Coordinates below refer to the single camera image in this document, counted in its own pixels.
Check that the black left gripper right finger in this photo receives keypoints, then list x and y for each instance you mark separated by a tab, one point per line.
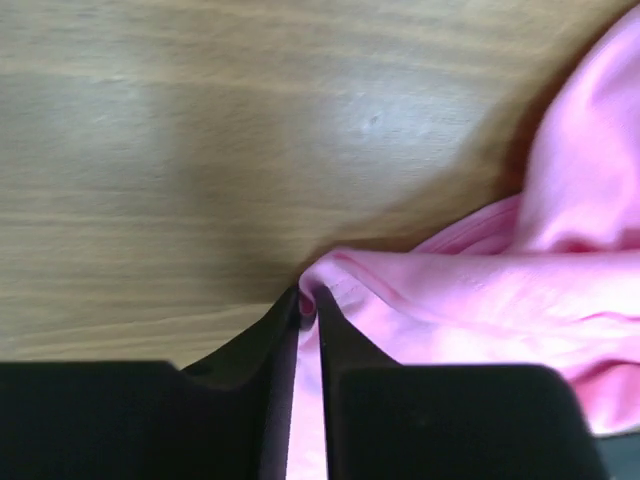
386	420

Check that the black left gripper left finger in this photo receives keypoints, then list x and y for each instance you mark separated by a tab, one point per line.
225	416

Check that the pink polo shirt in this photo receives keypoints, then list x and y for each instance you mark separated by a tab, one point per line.
549	276

